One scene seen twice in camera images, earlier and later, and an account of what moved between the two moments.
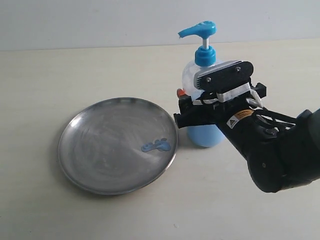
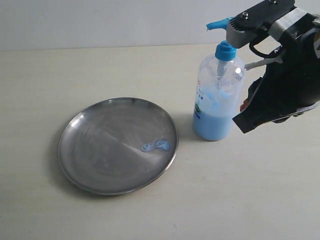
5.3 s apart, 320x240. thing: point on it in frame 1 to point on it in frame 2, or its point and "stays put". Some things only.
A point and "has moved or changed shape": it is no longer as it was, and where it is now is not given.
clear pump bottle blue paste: x=207 y=135 has moved or changed shape
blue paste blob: x=162 y=145 stays put
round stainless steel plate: x=117 y=146 stays put
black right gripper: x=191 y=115 to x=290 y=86
